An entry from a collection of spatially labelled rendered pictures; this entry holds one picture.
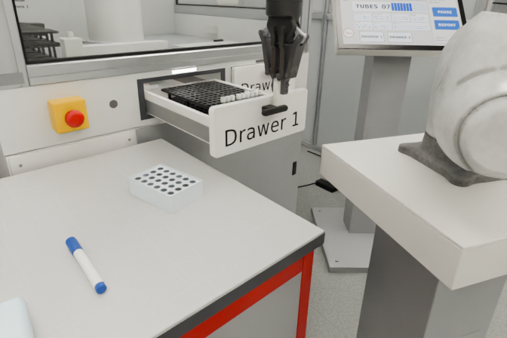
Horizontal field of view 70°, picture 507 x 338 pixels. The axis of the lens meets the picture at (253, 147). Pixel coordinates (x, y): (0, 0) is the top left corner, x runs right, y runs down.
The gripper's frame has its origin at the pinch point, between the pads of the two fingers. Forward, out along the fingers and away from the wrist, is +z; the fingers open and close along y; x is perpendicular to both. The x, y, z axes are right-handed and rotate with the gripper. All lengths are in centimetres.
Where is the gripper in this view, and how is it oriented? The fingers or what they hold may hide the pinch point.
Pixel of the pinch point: (279, 93)
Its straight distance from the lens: 83.3
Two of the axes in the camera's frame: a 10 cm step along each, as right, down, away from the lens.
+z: -0.2, 9.2, 3.8
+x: -7.5, 2.4, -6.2
